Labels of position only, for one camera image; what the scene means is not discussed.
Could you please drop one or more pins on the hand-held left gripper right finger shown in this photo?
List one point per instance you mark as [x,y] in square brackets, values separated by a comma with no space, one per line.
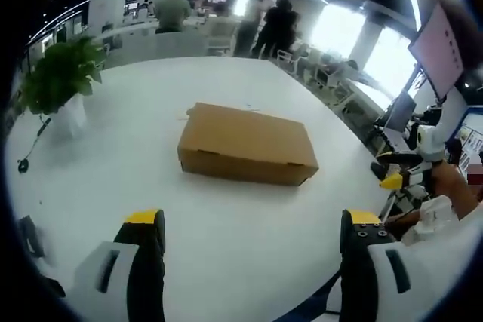
[358,261]

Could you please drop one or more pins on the person's white shirt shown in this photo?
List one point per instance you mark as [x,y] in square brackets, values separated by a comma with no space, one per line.
[449,261]

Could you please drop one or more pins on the white office chair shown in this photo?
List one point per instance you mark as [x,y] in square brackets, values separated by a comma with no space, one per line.
[290,60]
[220,33]

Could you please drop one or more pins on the large wall screen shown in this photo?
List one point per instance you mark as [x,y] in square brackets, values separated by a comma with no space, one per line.
[439,46]

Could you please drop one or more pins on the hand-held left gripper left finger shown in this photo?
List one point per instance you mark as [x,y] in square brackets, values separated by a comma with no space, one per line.
[145,261]

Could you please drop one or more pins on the grey desk monitor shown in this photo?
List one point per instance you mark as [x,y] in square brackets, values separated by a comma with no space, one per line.
[400,112]

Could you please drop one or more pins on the green potted plant white pot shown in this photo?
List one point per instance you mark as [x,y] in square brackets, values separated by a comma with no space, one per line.
[62,69]

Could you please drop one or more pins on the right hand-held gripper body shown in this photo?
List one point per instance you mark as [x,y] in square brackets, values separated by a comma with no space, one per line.
[430,141]

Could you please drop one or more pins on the brown cardboard shoe box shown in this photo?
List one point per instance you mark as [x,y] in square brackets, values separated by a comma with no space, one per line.
[245,137]

